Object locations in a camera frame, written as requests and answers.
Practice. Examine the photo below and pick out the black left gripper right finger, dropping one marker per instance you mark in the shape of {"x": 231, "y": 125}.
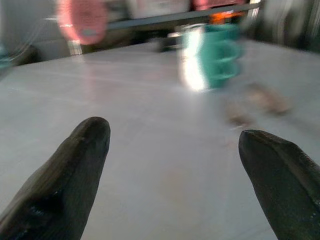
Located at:
{"x": 282, "y": 180}

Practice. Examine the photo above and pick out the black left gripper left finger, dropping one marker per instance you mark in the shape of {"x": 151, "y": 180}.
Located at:
{"x": 62, "y": 180}

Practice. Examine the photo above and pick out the teal ribbed plastic cup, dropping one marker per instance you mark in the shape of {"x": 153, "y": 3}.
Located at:
{"x": 217, "y": 56}

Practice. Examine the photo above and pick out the pink round fan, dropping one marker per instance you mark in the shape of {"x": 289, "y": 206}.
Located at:
{"x": 82, "y": 21}

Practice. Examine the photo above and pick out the orange object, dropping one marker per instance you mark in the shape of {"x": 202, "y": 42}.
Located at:
{"x": 223, "y": 17}

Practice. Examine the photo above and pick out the grey metal shelf rail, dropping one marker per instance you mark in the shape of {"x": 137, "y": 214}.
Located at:
{"x": 180, "y": 18}

